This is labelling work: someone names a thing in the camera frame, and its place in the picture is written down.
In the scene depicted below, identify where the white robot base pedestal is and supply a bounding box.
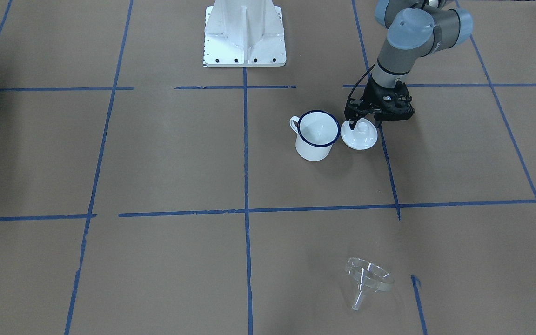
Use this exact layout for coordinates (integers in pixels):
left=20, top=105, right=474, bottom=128
left=203, top=0, right=287, bottom=68

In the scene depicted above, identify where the blue tape line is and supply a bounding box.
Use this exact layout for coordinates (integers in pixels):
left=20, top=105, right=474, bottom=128
left=457, top=0, right=536, bottom=201

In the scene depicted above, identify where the white ceramic lid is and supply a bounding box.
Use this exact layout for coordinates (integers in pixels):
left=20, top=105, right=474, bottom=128
left=341, top=118, right=378, bottom=150

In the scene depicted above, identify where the white enamel mug blue rim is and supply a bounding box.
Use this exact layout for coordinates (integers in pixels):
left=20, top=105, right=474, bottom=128
left=289, top=110, right=341, bottom=161

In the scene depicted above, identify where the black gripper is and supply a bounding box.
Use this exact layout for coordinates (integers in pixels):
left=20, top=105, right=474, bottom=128
left=345, top=80, right=415, bottom=131

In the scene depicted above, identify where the short blue tape piece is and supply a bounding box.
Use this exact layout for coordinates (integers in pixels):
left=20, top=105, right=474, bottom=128
left=410, top=274, right=429, bottom=335

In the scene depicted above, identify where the clear plastic funnel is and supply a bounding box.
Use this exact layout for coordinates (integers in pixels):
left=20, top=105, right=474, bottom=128
left=345, top=257, right=395, bottom=311

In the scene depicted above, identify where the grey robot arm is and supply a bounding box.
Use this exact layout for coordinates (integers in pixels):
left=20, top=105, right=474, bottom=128
left=344, top=0, right=474, bottom=130

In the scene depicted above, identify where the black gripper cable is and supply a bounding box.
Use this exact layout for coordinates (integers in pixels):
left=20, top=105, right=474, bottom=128
left=348, top=64, right=375, bottom=112

